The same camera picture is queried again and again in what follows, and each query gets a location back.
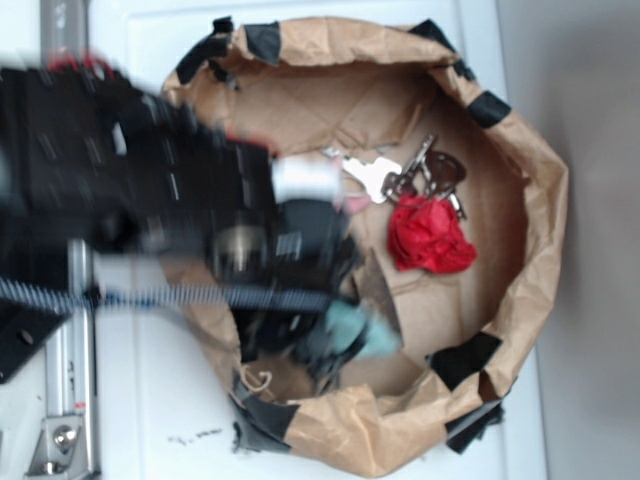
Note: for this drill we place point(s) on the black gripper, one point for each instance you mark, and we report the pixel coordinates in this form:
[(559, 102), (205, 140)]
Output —
[(296, 260)]

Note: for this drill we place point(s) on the light blue cloth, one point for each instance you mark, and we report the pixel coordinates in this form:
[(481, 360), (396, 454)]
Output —
[(363, 327)]

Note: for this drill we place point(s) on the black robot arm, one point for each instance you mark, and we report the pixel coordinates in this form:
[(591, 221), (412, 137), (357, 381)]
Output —
[(87, 156)]

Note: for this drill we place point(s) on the red crumpled cloth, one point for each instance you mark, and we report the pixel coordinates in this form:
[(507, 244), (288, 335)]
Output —
[(425, 233)]

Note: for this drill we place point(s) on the dark wood piece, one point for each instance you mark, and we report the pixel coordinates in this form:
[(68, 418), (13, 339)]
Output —
[(371, 287)]

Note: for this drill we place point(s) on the pink plush bunny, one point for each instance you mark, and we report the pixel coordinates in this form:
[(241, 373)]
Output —
[(352, 204)]

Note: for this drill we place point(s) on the large silver key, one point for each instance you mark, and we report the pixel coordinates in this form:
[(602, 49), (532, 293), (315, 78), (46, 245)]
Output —
[(371, 176)]

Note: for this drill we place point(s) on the brown paper bag bin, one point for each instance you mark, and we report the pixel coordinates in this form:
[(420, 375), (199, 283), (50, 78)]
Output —
[(466, 335)]

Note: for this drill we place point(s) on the aluminium frame rail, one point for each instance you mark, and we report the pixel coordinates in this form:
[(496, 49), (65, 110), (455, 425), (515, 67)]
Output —
[(70, 352)]

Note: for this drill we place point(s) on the metal corner bracket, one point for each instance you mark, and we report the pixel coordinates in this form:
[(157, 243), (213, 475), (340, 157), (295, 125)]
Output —
[(61, 451)]

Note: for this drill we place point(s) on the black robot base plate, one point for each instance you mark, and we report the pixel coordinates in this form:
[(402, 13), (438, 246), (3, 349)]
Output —
[(23, 332)]

